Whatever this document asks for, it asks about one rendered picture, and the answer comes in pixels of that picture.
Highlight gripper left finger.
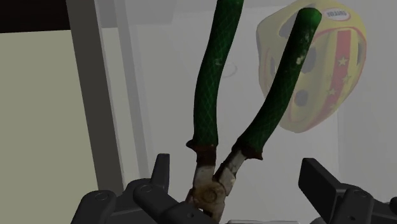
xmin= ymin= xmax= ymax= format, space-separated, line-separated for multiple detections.
xmin=71 ymin=153 xmax=218 ymax=224

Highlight green handled rusty pliers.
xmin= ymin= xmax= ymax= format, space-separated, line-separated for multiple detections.
xmin=185 ymin=0 xmax=323 ymax=223

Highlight yellow red bicycle helmet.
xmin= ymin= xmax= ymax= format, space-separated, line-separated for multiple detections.
xmin=256 ymin=0 xmax=368 ymax=134

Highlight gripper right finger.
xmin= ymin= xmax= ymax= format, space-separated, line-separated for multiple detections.
xmin=298 ymin=157 xmax=397 ymax=224

